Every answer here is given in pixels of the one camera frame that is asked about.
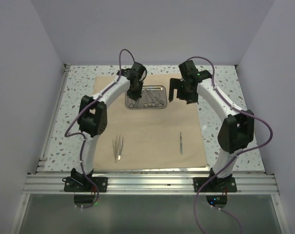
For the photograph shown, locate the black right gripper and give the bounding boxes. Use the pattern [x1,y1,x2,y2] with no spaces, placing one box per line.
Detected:
[169,78,198,105]

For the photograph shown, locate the steel instrument tray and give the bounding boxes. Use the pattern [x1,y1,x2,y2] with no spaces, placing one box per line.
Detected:
[125,85,167,110]

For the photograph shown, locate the steel surgical scissors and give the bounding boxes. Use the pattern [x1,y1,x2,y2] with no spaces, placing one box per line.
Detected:
[144,88,155,108]
[149,89,165,106]

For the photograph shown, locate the beige cloth wrap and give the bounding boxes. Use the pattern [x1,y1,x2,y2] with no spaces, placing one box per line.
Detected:
[91,74,209,170]

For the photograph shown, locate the blunt steel forceps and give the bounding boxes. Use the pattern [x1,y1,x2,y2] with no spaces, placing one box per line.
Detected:
[117,136,123,161]

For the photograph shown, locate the pointed steel tweezers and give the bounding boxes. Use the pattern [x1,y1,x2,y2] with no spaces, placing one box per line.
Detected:
[113,135,119,162]

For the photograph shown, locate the steel scalpel handle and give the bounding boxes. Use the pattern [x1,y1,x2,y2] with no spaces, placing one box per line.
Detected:
[179,132,183,155]

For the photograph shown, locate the steel hemostat clamp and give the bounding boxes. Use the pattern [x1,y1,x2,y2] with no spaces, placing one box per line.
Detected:
[129,98,140,108]

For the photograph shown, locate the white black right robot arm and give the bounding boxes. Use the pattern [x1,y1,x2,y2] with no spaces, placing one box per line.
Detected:
[169,60,254,192]

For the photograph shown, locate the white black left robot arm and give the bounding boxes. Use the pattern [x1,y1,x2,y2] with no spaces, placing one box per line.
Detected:
[63,62,147,192]

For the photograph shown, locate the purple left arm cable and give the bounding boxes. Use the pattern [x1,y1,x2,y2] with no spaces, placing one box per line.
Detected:
[64,49,138,210]

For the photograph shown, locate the aluminium extrusion rail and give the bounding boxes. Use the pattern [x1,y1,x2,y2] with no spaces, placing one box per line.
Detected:
[22,171,279,195]

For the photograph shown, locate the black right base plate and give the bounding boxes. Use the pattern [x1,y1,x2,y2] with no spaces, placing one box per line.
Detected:
[193,177,237,193]

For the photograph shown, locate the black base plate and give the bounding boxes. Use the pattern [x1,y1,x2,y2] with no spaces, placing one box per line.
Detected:
[62,176,108,193]
[193,177,237,193]

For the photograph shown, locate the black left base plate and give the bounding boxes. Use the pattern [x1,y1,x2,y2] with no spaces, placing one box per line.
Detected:
[62,176,108,193]

